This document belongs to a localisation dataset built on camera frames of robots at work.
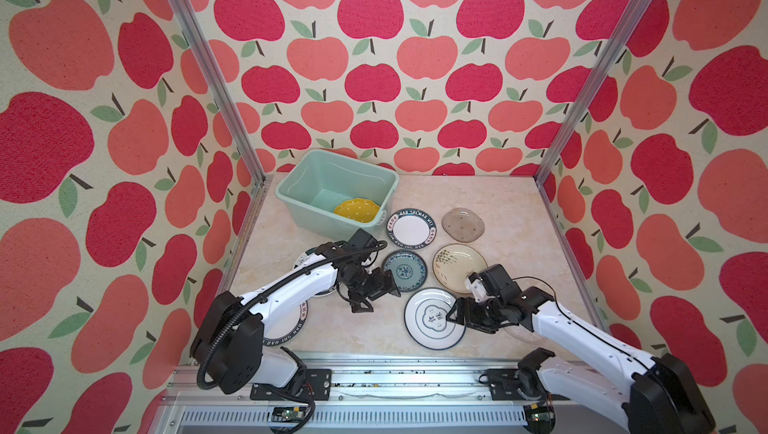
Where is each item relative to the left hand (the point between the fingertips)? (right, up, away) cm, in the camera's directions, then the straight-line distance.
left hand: (395, 303), depth 77 cm
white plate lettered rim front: (-30, -7, +4) cm, 31 cm away
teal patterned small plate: (+5, +5, +19) cm, 20 cm away
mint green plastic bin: (-22, +30, +38) cm, 53 cm away
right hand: (+18, -6, +4) cm, 20 cm away
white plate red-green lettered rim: (+7, +17, +28) cm, 33 cm away
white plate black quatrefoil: (+9, -8, +7) cm, 14 cm away
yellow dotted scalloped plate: (-12, +24, +34) cm, 43 cm away
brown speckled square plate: (+26, +18, +29) cm, 43 cm away
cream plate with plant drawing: (+19, +6, +19) cm, 28 cm away
